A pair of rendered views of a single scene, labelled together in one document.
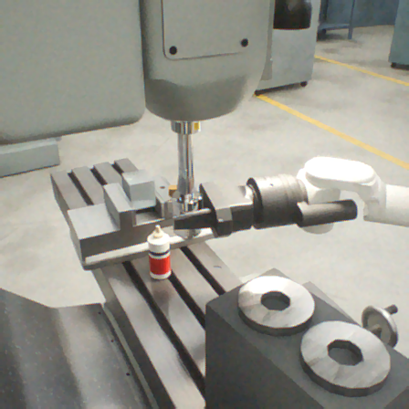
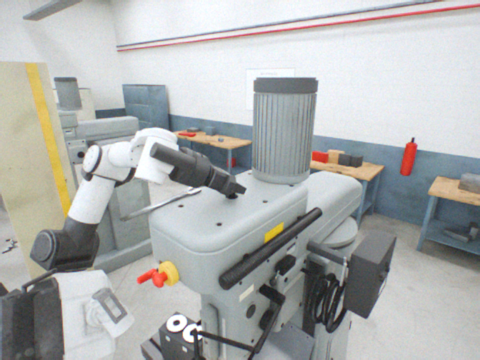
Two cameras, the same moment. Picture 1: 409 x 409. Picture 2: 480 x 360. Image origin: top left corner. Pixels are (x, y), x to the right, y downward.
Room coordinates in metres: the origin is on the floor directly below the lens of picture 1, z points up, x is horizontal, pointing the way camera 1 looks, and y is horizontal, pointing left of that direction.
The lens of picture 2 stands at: (1.32, -0.22, 2.21)
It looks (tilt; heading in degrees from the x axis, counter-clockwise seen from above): 21 degrees down; 159
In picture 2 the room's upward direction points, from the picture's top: straight up
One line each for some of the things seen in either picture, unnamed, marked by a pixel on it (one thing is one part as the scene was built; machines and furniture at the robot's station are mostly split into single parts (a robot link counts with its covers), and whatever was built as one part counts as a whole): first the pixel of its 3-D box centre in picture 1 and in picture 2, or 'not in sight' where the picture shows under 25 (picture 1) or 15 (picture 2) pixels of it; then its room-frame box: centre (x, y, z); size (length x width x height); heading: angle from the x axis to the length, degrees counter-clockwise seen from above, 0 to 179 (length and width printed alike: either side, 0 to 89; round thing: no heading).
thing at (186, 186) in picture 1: (185, 162); not in sight; (0.65, 0.02, 1.23); 0.03 x 0.03 x 0.11
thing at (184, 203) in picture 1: (186, 197); not in sight; (0.65, 0.02, 1.17); 0.05 x 0.05 x 0.01
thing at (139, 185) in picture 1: (138, 189); not in sight; (0.87, 0.13, 1.07); 0.06 x 0.05 x 0.06; 25
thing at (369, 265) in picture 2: not in sight; (371, 271); (0.81, 0.44, 1.62); 0.20 x 0.09 x 0.21; 117
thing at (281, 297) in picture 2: not in sight; (271, 296); (0.77, 0.10, 1.60); 0.08 x 0.02 x 0.04; 27
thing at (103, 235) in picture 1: (153, 211); not in sight; (0.88, 0.11, 1.01); 0.35 x 0.15 x 0.11; 115
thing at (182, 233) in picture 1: (187, 214); not in sight; (0.65, 0.02, 1.13); 0.05 x 0.05 x 0.06
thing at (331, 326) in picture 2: not in sight; (321, 296); (0.71, 0.35, 1.45); 0.18 x 0.16 x 0.21; 117
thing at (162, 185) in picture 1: (164, 194); not in sight; (0.89, 0.08, 1.04); 0.12 x 0.06 x 0.04; 25
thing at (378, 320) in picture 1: (368, 331); not in sight; (0.88, -0.42, 0.65); 0.16 x 0.12 x 0.12; 117
